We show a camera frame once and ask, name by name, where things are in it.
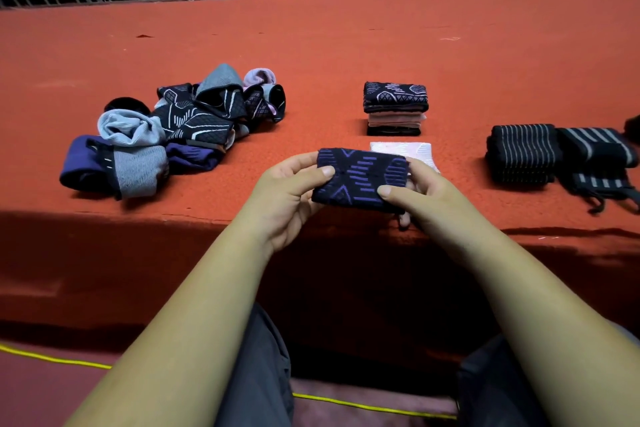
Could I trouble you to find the person's right hand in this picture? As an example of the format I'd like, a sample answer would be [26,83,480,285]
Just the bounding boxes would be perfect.
[377,158,482,255]

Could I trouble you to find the person's left forearm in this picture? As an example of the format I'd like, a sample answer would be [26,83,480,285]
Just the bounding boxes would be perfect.
[65,219,281,427]

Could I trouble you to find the navy purple-patterned sleeve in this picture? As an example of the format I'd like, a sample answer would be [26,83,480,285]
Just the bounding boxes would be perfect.
[311,147,411,215]

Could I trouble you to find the crumpled black sleeve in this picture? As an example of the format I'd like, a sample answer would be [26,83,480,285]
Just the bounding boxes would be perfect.
[103,97,152,115]

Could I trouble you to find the folded plain black sleeve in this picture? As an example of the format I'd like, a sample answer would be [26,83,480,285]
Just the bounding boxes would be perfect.
[366,125,422,137]

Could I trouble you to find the loose black striped wrist wrap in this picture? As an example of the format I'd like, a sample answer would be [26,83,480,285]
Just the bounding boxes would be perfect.
[556,127,640,215]

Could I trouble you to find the black pink-trimmed patterned sleeve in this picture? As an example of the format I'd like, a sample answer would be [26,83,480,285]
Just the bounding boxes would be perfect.
[243,83,287,124]

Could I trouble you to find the light blue sleeve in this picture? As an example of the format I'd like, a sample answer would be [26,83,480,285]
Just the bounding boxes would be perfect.
[97,109,166,147]

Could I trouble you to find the folded black white-patterned sleeve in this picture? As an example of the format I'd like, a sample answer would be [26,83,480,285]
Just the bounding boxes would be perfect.
[363,82,430,114]

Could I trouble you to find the lavender sleeve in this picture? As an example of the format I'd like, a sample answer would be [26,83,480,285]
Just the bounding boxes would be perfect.
[243,68,277,88]

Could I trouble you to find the black white-lined sleeve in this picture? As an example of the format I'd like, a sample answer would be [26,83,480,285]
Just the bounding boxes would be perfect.
[152,83,236,148]

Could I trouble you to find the yellow cable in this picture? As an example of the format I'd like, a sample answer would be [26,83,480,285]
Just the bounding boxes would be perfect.
[0,344,444,420]

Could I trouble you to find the grey trousers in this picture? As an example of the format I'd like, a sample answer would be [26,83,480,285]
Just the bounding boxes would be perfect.
[214,304,640,427]

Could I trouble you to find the rolled black striped wrist wrap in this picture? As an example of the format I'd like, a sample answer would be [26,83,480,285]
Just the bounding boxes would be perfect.
[484,124,564,186]

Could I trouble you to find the folded pink sleeve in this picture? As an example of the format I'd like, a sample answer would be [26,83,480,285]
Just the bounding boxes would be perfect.
[367,111,427,128]

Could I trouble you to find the folded white knit sleeve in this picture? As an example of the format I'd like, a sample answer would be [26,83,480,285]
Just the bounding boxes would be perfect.
[370,141,441,173]

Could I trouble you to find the grey and black sleeve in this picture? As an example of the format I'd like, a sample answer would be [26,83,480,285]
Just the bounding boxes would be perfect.
[195,63,248,120]

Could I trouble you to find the person's right forearm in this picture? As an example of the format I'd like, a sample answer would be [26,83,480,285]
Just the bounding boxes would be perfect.
[447,219,640,427]

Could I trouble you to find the purple sleeve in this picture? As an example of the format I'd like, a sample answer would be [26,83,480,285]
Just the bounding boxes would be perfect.
[165,141,224,175]

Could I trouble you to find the person's left hand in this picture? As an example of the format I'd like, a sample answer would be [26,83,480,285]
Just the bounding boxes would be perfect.
[239,151,336,256]

